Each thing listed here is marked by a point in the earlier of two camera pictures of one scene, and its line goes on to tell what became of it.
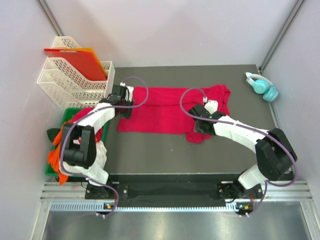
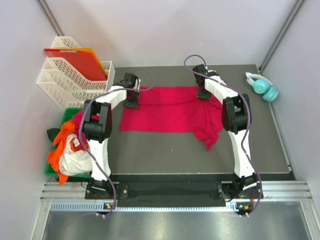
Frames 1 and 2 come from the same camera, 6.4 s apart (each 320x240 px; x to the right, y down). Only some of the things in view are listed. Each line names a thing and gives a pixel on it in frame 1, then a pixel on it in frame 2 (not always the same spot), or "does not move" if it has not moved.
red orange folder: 82,59 does not move
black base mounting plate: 173,190 does not move
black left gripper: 128,114 -> 134,104
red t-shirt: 162,110 does not move
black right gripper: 198,130 -> 200,95
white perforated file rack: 69,88 does not move
